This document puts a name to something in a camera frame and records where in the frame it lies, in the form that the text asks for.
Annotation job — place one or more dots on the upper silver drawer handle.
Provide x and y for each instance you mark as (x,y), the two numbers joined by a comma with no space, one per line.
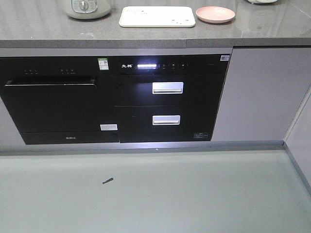
(167,88)

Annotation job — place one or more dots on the pink round plate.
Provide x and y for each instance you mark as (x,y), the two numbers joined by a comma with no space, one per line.
(215,14)

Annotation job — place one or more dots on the lower silver drawer handle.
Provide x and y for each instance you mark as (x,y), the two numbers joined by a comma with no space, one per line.
(166,120)

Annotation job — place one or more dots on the black disinfection cabinet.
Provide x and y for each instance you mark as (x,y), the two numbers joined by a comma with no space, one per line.
(203,76)

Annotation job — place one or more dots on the light green electric cooking pot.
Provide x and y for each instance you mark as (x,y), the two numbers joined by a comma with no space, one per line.
(87,9)

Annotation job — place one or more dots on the silver drawer handle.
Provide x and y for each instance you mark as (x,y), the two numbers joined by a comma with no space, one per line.
(167,88)
(166,120)

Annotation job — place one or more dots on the white rice cooker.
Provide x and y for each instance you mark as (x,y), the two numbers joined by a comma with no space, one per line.
(261,1)

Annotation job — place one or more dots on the white side cabinet panel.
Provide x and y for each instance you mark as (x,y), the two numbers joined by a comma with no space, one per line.
(298,140)

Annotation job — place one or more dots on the black built-in dishwasher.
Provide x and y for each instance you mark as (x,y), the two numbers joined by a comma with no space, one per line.
(59,100)

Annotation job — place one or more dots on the cream bear serving tray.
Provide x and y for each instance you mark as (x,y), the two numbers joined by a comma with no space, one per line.
(157,17)

